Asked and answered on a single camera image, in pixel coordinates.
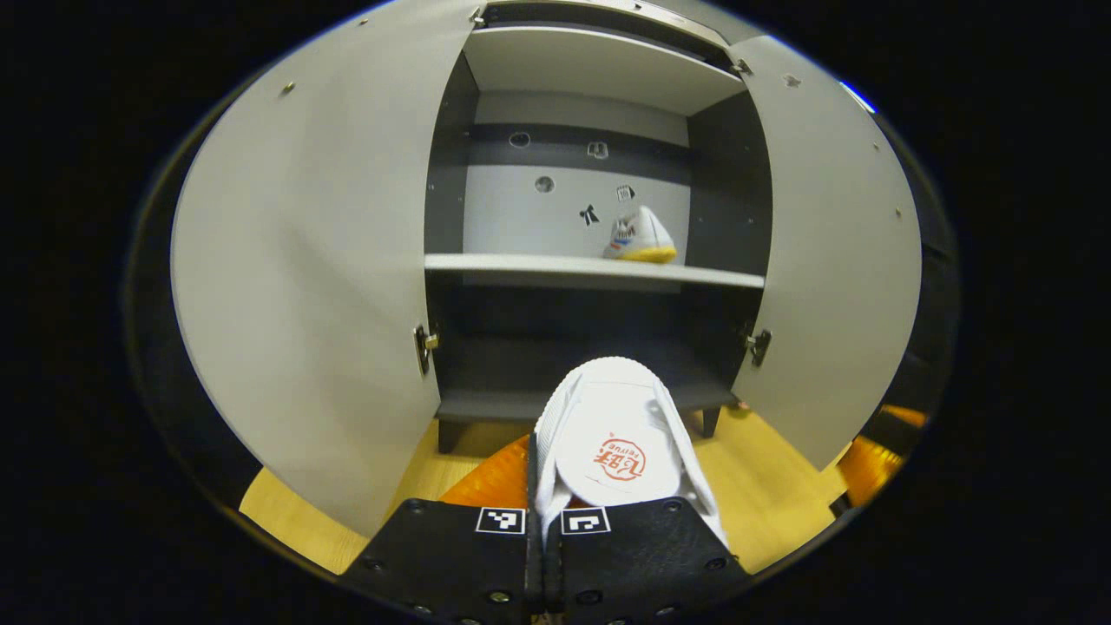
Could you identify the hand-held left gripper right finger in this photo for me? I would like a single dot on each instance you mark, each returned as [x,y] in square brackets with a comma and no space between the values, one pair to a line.
[642,564]

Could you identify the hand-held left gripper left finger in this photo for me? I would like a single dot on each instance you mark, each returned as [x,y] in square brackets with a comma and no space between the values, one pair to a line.
[451,555]

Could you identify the white shoe cabinet door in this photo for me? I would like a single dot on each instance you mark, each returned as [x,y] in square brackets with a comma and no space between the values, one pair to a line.
[833,260]
[304,260]

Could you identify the white cabinet shelf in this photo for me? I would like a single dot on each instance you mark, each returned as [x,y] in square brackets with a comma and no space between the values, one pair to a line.
[564,269]
[599,65]

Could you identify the white shoe cabinet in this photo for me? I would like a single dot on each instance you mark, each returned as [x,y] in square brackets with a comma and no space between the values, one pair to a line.
[555,217]

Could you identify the white canvas shoe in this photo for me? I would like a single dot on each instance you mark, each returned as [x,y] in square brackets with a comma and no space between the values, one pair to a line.
[608,417]
[642,234]

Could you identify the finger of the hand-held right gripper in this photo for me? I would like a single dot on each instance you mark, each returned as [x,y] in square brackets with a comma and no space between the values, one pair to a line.
[903,417]
[868,469]

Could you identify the metal door hinge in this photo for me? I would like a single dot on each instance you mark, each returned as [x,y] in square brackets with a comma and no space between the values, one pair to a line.
[759,345]
[477,16]
[424,347]
[741,67]

